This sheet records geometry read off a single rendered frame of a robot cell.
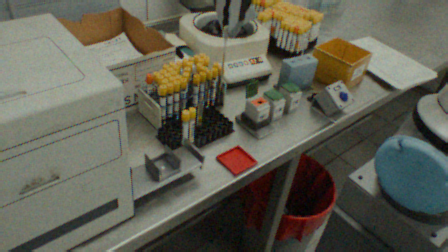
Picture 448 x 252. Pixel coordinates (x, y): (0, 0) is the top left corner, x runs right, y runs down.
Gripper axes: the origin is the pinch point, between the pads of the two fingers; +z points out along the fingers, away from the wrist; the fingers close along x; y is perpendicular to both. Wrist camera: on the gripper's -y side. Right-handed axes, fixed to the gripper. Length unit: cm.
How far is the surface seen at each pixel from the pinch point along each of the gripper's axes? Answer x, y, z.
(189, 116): -0.5, -9.1, 16.7
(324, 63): -1.1, 43.1, 20.2
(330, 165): 10, 111, 114
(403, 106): 10, 210, 114
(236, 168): -11.5, -4.3, 26.6
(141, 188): -6.3, -25.4, 22.8
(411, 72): -18, 73, 25
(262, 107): -5.2, 9.9, 19.8
